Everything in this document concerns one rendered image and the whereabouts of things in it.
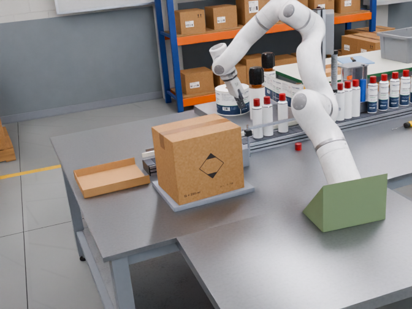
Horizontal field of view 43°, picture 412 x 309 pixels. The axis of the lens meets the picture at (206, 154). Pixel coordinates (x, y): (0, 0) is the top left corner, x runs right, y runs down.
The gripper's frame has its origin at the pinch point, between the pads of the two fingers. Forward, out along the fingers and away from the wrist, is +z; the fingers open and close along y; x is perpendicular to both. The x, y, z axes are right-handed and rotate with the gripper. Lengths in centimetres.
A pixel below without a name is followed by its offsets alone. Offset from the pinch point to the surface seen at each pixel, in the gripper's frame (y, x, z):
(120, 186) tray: -13, 71, -1
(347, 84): -1, -58, 21
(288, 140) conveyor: -5.7, -14.2, 28.5
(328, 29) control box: -17, -48, -18
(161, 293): -12, 80, 62
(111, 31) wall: 437, -27, 25
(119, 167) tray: 12, 66, 2
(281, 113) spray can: -1.3, -17.4, 15.5
